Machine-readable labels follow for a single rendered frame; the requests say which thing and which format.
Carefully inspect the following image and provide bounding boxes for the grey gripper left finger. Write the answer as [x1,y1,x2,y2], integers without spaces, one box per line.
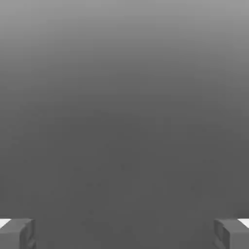
[0,218,37,249]

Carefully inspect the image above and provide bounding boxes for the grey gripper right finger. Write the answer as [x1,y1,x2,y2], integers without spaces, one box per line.
[213,218,249,249]

